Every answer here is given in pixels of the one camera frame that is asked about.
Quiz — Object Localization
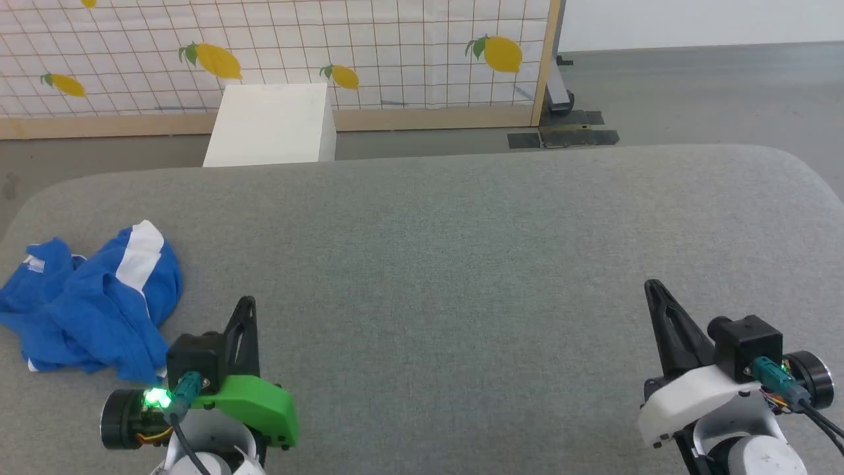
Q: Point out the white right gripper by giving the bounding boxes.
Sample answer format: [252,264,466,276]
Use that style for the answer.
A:
[637,279,771,449]

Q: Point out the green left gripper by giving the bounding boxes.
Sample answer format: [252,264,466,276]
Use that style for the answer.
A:
[190,297,300,451]

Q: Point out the blue and white garment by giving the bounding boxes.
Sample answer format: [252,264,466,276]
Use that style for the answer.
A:
[0,220,184,385]

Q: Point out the white box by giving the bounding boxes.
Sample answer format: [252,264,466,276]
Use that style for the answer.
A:
[202,82,337,168]

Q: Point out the grey fabric sofa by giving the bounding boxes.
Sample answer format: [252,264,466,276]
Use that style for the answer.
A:
[0,144,844,475]

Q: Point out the grey metal stand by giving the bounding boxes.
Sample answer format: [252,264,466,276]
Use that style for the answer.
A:
[545,0,576,118]

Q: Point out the lemon print partition panel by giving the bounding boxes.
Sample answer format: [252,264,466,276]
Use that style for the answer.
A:
[0,0,562,141]

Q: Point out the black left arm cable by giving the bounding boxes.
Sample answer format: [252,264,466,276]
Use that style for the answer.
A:
[162,371,213,475]

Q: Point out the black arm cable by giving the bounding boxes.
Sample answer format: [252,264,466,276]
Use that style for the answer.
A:
[752,356,844,457]
[162,371,213,475]

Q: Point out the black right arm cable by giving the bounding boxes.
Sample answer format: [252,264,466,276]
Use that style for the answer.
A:
[752,356,844,457]

